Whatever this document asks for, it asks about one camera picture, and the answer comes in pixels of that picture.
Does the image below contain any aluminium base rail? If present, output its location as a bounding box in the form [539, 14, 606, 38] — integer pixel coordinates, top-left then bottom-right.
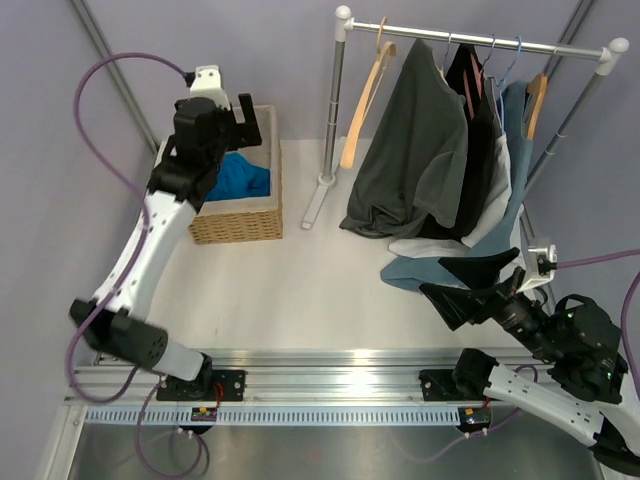
[64, 347, 556, 405]

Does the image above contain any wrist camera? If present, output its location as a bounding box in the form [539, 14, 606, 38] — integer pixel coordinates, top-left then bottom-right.
[519, 240, 557, 292]
[189, 65, 231, 110]

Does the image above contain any blue wire hanger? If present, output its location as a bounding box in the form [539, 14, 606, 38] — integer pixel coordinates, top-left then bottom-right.
[493, 35, 523, 133]

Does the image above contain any metal clothes rack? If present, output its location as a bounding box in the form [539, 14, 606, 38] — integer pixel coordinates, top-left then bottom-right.
[301, 5, 630, 230]

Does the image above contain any light wooden hanger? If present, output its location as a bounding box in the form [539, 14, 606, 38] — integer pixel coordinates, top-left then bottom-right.
[340, 17, 397, 169]

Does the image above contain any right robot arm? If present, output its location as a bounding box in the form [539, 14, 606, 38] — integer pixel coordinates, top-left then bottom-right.
[419, 244, 639, 477]

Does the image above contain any black t shirt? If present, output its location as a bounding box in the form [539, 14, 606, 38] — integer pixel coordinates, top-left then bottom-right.
[417, 44, 499, 241]

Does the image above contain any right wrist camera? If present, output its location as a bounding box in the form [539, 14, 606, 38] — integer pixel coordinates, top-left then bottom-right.
[519, 240, 557, 292]

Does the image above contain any wicker laundry basket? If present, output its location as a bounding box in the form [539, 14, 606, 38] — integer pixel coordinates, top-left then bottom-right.
[189, 105, 283, 245]

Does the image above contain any pink hanger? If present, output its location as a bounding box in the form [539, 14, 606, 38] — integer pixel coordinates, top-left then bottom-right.
[463, 46, 484, 120]

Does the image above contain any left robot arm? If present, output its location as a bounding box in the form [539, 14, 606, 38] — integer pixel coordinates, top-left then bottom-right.
[69, 93, 262, 399]

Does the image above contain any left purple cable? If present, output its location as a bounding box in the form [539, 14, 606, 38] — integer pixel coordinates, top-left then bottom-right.
[66, 52, 196, 404]

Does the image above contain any dark grey t shirt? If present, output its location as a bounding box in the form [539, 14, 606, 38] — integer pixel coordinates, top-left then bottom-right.
[340, 40, 468, 238]

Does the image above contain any bright blue t shirt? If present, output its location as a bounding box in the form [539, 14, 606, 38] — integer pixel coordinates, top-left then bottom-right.
[205, 152, 271, 202]

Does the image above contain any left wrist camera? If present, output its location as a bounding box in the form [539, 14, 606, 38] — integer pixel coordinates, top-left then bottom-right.
[189, 65, 231, 110]

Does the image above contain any steel blue t shirt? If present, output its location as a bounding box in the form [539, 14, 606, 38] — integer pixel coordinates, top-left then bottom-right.
[380, 81, 533, 291]

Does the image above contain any slotted cable duct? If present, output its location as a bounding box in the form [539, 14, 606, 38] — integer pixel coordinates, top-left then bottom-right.
[85, 405, 461, 426]

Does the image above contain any brown wooden hanger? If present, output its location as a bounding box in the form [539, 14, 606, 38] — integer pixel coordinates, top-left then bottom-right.
[526, 73, 548, 140]

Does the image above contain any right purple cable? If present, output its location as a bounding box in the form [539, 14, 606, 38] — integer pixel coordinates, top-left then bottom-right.
[554, 248, 640, 371]

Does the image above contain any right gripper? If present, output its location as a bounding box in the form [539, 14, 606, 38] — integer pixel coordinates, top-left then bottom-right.
[418, 245, 561, 361]

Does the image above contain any purple cable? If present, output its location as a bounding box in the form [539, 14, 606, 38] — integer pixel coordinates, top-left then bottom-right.
[66, 52, 196, 404]
[554, 248, 640, 371]

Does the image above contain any white plastic hanger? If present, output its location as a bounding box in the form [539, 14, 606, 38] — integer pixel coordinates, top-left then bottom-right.
[439, 31, 455, 83]

